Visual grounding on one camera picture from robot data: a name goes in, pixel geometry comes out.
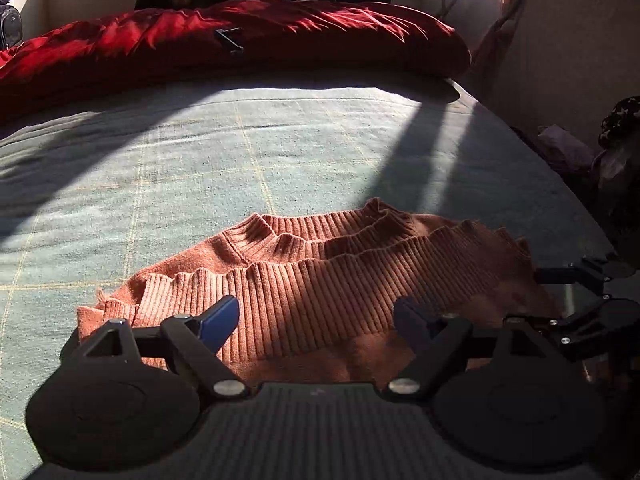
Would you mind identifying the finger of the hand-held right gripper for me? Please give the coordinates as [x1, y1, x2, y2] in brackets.
[534, 257, 627, 298]
[550, 305, 640, 362]

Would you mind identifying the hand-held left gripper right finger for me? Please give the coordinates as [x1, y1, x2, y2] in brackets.
[382, 297, 553, 402]

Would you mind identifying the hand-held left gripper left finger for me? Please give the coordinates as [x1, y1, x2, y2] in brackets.
[80, 295, 251, 402]

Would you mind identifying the salmon knit sweater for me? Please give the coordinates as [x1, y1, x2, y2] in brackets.
[76, 197, 563, 391]

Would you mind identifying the white plastic bag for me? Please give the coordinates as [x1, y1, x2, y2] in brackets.
[592, 145, 638, 188]

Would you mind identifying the white cloth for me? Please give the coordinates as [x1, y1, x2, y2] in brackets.
[537, 125, 596, 176]

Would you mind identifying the bed with grey-green checked sheet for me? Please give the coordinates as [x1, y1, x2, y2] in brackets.
[0, 77, 640, 480]

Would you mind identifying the star-print dark cloth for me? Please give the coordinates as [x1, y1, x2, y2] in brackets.
[599, 96, 640, 150]

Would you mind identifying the tied pink curtain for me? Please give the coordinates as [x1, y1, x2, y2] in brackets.
[472, 0, 538, 78]

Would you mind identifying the grey metal crank tool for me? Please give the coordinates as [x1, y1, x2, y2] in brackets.
[215, 27, 246, 55]

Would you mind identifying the red duvet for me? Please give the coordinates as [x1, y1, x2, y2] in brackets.
[0, 0, 472, 121]

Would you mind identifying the grey backpack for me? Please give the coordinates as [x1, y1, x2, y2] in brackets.
[0, 0, 25, 51]

